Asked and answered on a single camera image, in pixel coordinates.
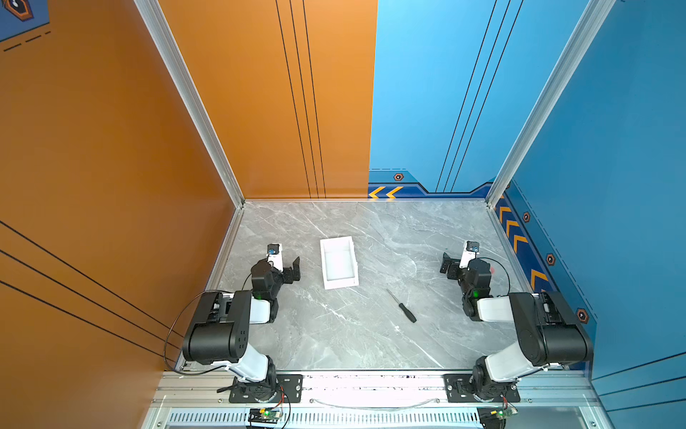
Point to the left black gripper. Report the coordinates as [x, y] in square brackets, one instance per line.
[287, 273]

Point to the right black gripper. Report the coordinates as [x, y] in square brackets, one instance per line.
[454, 266]

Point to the black handled screwdriver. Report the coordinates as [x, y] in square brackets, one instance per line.
[406, 311]

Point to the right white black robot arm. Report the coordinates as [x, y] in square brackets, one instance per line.
[548, 333]

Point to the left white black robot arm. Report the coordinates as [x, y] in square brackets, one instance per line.
[218, 334]

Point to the white rectangular plastic bin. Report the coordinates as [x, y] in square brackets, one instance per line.
[339, 263]

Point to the left green circuit board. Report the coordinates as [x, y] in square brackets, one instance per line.
[265, 418]

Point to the green circuit board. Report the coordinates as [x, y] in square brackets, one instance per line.
[265, 418]
[496, 418]

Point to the right green circuit board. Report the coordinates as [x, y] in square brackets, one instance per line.
[496, 418]

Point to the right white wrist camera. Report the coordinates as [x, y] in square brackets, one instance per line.
[470, 252]

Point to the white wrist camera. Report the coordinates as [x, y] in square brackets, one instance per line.
[274, 255]
[470, 252]

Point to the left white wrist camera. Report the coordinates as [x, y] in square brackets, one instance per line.
[274, 255]

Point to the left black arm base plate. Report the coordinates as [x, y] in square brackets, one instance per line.
[288, 387]

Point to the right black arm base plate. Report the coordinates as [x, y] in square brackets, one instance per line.
[463, 388]

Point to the aluminium front frame rail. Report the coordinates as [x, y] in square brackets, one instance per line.
[377, 399]

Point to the right aluminium corner post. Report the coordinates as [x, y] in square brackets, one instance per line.
[586, 30]

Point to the aluminium corner post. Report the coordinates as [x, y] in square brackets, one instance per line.
[160, 31]
[586, 30]

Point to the left aluminium corner post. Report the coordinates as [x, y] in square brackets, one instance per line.
[160, 31]

